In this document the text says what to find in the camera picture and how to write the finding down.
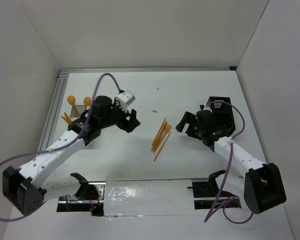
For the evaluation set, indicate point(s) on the black utensil caddy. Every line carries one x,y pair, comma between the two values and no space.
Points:
223,113

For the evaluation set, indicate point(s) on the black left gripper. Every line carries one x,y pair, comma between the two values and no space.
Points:
132,123

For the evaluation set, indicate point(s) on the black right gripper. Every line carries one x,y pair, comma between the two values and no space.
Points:
190,118

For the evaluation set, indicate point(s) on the white tape sheet front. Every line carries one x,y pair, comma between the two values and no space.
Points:
148,198

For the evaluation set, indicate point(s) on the aluminium rail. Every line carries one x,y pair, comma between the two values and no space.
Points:
54,111
145,69

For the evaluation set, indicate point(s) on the white utensil caddy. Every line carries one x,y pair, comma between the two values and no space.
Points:
80,108

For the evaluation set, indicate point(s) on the aluminium rail left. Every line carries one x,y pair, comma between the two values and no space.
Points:
54,111

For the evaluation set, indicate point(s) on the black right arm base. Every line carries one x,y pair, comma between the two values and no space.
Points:
205,192

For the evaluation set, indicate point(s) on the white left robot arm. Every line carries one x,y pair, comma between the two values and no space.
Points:
22,186

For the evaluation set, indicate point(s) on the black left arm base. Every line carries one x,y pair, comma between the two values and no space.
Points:
89,197

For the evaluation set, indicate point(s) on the orange plastic fork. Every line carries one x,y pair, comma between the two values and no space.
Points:
159,137
167,130

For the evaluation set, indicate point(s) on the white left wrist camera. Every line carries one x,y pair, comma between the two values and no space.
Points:
124,99

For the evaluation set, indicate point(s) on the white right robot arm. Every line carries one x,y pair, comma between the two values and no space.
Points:
262,187

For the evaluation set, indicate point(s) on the orange plastic fork right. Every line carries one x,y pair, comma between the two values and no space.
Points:
167,130

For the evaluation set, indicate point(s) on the orange plastic fork left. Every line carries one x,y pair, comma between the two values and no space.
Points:
159,137

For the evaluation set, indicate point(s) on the aluminium rail back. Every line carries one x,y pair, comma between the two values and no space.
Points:
145,69

